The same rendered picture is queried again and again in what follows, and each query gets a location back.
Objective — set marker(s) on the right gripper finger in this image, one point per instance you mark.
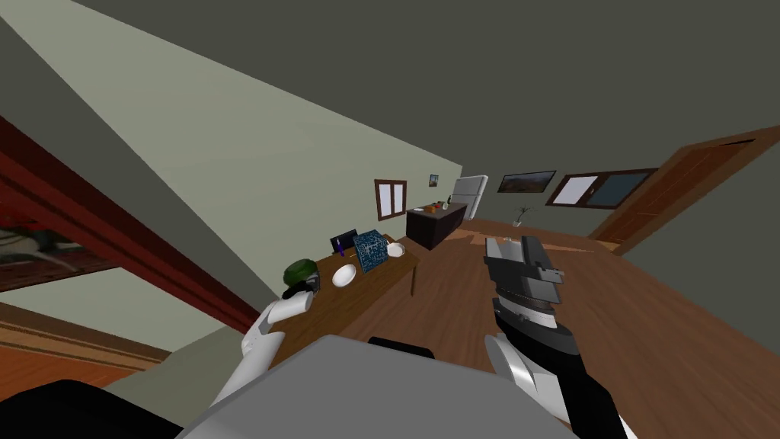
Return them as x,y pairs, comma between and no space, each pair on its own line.
535,251
504,250

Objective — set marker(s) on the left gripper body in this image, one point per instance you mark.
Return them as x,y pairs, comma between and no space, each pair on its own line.
308,286

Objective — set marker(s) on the red-framed wall picture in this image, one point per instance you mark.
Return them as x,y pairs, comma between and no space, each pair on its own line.
91,238

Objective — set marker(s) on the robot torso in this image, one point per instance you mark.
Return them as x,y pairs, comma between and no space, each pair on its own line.
365,396

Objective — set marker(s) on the small brown-framed window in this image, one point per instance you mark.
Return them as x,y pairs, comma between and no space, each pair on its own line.
390,199

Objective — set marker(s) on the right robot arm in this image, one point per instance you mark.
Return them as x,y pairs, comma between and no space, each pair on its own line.
548,360

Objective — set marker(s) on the white mug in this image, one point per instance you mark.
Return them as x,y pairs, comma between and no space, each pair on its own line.
395,249

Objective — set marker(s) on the white bowl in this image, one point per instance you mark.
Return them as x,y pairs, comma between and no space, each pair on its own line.
343,275

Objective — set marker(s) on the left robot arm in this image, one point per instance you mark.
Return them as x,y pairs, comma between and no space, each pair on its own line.
268,332

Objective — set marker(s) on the dark kitchen counter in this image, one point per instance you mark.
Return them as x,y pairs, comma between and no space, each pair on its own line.
432,227

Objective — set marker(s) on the landscape wall picture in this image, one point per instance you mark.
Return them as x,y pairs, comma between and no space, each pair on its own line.
526,182

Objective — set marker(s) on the brown wooden door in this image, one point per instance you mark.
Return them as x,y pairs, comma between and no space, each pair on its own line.
676,189

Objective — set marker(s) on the white refrigerator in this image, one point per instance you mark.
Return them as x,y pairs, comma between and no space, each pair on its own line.
470,195

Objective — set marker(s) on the black laptop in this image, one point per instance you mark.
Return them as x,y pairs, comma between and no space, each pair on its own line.
345,239

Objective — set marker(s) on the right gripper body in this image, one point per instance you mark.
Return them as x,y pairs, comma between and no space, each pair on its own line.
527,283

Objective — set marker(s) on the wide brown-framed window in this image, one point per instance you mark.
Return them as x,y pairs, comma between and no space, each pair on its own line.
600,189

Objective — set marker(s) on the brown wooden table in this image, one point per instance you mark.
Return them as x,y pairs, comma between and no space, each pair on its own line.
359,299

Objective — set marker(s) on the green round object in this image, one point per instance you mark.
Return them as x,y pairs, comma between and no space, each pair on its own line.
298,270

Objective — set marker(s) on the potted plant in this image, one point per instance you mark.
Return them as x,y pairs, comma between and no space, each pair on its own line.
521,216

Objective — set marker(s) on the blue patterned box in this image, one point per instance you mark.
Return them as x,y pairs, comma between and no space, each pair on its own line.
370,251

